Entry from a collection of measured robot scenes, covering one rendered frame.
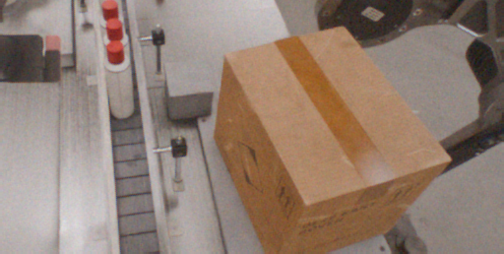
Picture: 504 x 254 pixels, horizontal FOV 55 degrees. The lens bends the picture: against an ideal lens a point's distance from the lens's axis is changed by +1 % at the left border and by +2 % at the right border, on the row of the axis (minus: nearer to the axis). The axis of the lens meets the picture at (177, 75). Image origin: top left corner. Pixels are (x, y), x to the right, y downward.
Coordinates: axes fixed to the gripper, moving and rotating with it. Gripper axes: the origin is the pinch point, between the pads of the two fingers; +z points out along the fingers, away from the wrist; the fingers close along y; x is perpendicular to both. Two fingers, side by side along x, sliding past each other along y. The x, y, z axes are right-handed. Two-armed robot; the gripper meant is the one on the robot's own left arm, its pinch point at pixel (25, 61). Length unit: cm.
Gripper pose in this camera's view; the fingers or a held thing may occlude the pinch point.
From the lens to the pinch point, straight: 76.9
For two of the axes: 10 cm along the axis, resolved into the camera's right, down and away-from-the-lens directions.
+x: 0.2, 10.0, -0.2
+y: -10.0, 0.2, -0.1
